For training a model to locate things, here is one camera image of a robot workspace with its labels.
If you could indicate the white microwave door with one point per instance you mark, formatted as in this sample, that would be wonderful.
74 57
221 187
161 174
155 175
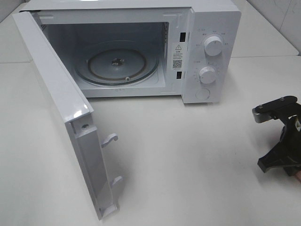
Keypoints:
73 110

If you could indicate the lower white timer knob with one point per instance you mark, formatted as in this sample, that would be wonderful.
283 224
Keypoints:
207 75

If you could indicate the white microwave oven body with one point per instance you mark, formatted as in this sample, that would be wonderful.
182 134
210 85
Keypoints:
70 25

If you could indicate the round white door button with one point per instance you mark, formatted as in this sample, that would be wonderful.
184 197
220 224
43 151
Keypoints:
203 94

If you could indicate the white warning label sticker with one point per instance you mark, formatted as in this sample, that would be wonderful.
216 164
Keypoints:
177 60

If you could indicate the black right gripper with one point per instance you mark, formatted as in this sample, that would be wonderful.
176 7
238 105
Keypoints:
288 155

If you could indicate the glass microwave turntable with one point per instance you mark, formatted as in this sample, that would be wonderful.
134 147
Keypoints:
115 63

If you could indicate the upper white power knob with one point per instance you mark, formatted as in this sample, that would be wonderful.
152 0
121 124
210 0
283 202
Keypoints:
213 45

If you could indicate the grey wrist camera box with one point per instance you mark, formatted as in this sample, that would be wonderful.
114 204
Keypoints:
282 109

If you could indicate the pink round plate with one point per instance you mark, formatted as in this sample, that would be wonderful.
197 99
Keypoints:
298 176

